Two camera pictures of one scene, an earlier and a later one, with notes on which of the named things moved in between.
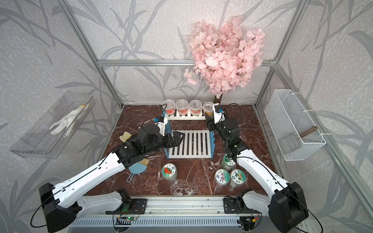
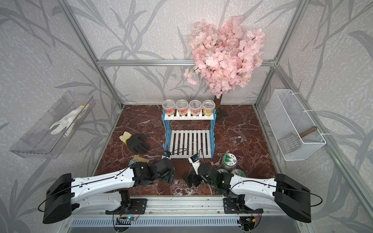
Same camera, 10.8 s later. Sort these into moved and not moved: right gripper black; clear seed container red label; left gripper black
Moved: right gripper black; left gripper black
Not moved: clear seed container red label
